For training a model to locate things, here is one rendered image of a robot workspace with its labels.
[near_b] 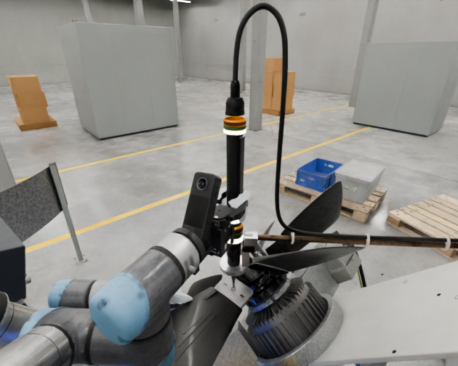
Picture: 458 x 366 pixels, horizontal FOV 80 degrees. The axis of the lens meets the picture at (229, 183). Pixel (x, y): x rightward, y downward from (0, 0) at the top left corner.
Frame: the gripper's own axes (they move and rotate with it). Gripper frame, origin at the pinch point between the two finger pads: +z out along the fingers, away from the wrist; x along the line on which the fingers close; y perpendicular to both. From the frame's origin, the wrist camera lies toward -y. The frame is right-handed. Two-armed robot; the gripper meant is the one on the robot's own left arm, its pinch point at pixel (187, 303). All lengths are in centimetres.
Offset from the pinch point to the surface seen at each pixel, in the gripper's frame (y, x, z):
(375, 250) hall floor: 179, 99, 149
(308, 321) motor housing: -1.9, 2.3, 30.2
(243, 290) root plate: 3.6, -1.5, 14.4
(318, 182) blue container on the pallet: 272, 63, 114
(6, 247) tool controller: 12, -7, -55
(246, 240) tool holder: 0.3, -18.6, 14.6
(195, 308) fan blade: -1.9, -0.7, 2.6
